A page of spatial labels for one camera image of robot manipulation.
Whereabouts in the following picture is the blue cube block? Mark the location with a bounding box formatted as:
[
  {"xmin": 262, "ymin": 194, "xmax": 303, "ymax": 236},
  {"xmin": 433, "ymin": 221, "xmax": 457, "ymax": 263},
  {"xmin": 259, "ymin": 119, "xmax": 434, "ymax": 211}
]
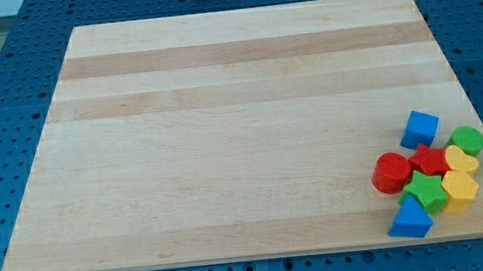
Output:
[{"xmin": 400, "ymin": 111, "xmax": 439, "ymax": 149}]

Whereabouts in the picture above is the yellow heart block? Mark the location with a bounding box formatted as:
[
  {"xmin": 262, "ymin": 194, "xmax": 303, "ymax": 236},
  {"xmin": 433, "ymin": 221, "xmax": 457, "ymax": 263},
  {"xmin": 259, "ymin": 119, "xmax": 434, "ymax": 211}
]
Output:
[{"xmin": 445, "ymin": 145, "xmax": 480, "ymax": 176}]

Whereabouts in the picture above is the large wooden board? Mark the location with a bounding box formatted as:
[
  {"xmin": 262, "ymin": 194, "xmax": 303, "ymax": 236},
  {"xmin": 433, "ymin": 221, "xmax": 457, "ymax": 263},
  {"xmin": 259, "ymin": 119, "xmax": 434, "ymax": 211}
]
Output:
[{"xmin": 2, "ymin": 0, "xmax": 480, "ymax": 271}]

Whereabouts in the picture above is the red cylinder block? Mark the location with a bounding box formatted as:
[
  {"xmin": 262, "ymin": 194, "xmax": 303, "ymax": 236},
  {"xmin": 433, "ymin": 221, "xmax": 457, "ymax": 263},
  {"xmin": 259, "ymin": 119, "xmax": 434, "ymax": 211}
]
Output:
[{"xmin": 371, "ymin": 152, "xmax": 411, "ymax": 194}]

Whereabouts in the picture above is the blue triangle block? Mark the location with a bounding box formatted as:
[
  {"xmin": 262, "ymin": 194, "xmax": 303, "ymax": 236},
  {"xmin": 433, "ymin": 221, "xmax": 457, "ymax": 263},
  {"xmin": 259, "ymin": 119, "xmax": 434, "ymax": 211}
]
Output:
[{"xmin": 388, "ymin": 195, "xmax": 433, "ymax": 239}]

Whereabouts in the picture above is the red star block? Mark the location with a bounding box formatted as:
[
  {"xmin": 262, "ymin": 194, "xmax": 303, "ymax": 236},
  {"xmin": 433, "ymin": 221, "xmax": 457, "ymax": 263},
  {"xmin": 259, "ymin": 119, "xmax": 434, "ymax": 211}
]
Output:
[{"xmin": 409, "ymin": 143, "xmax": 451, "ymax": 177}]

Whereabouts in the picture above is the green star block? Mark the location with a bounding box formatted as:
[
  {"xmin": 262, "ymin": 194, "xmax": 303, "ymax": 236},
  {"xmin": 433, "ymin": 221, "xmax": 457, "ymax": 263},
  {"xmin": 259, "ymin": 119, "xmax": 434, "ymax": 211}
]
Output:
[{"xmin": 399, "ymin": 170, "xmax": 448, "ymax": 214}]

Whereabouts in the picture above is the yellow hexagon block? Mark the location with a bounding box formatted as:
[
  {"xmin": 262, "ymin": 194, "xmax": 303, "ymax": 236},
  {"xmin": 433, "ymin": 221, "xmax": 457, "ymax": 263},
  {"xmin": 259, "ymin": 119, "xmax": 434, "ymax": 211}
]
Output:
[{"xmin": 441, "ymin": 170, "xmax": 480, "ymax": 213}]

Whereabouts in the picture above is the green cylinder block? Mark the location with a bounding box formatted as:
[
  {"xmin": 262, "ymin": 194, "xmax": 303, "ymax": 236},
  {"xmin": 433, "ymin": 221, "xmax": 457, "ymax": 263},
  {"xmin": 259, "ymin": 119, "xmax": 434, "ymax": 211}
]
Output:
[{"xmin": 446, "ymin": 126, "xmax": 483, "ymax": 156}]

